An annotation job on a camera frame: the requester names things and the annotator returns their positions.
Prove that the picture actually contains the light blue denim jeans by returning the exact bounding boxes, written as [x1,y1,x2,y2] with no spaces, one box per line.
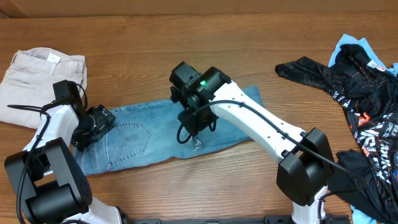
[73,100,249,175]

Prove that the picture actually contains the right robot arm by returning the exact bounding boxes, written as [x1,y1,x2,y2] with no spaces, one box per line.
[170,62,335,223]

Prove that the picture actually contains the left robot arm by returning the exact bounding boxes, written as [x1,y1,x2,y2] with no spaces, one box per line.
[4,80,130,223]

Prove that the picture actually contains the folded beige trousers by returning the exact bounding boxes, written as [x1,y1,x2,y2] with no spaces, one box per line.
[1,47,88,129]

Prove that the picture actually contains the light blue cloth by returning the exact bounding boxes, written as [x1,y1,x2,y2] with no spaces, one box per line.
[328,34,397,76]

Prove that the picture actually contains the black printed t-shirt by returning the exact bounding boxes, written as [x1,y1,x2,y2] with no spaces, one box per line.
[275,44,397,223]

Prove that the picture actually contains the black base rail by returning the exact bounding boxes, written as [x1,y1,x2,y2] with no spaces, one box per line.
[118,213,351,224]

